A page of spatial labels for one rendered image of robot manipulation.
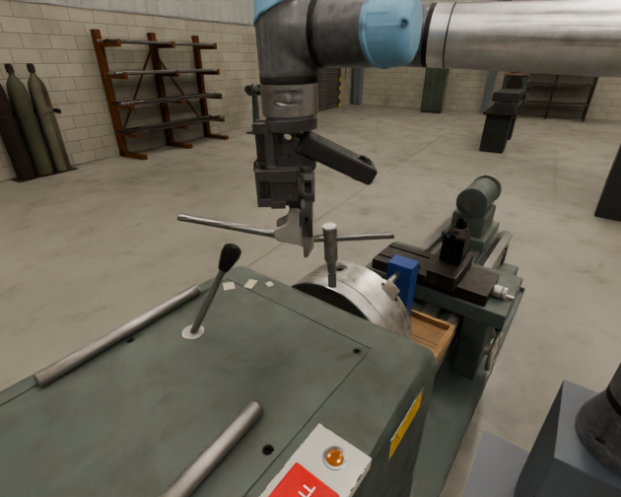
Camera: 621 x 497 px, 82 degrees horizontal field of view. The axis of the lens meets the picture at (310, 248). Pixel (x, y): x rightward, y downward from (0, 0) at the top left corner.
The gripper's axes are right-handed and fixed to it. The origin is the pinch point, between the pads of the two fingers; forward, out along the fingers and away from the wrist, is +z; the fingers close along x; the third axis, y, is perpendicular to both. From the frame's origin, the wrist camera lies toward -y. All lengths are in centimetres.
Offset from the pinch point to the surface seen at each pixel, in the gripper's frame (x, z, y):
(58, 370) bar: 14.0, 11.6, 36.5
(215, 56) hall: -901, -34, 232
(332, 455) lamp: 25.4, 13.9, -2.5
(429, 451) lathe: -22, 87, -36
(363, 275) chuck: -18.0, 16.8, -11.3
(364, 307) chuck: -8.9, 18.7, -10.5
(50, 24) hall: -600, -83, 407
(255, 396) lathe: 17.0, 14.0, 7.8
